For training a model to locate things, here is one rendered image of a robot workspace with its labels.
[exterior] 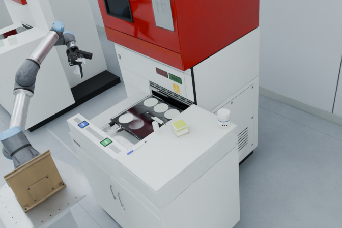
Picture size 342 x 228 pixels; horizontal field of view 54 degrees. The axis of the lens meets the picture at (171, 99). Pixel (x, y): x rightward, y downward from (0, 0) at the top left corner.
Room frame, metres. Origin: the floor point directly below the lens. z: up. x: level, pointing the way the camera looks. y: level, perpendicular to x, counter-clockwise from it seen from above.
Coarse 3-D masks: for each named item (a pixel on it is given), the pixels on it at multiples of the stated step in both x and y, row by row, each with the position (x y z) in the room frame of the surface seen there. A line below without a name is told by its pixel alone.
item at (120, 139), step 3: (105, 132) 1.70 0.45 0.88; (117, 135) 1.65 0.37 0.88; (120, 135) 1.64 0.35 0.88; (114, 138) 1.62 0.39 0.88; (117, 138) 1.62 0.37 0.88; (120, 138) 1.62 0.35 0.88; (123, 138) 1.61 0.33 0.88; (120, 141) 1.59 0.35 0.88; (123, 141) 1.58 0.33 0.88; (126, 141) 1.58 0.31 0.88; (129, 141) 1.57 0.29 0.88; (123, 144) 1.56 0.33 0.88; (126, 144) 1.55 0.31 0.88; (129, 144) 1.55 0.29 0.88; (132, 144) 1.55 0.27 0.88; (126, 147) 1.53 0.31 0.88; (129, 147) 1.52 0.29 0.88
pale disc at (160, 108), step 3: (156, 105) 1.88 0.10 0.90; (159, 105) 1.87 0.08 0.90; (162, 105) 1.86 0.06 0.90; (165, 105) 1.86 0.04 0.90; (156, 108) 1.84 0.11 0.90; (159, 108) 1.83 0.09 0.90; (162, 108) 1.83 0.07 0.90; (165, 108) 1.82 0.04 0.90; (156, 111) 1.81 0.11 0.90; (159, 111) 1.80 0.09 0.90; (162, 111) 1.80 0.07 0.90
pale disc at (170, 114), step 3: (168, 111) 1.78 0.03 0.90; (171, 111) 1.78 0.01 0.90; (174, 111) 1.77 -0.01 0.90; (177, 111) 1.77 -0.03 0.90; (165, 114) 1.76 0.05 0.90; (168, 114) 1.76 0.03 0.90; (171, 114) 1.75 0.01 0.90; (174, 114) 1.75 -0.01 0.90; (177, 114) 1.74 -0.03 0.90; (168, 117) 1.72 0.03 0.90; (171, 117) 1.72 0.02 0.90; (174, 117) 1.72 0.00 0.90
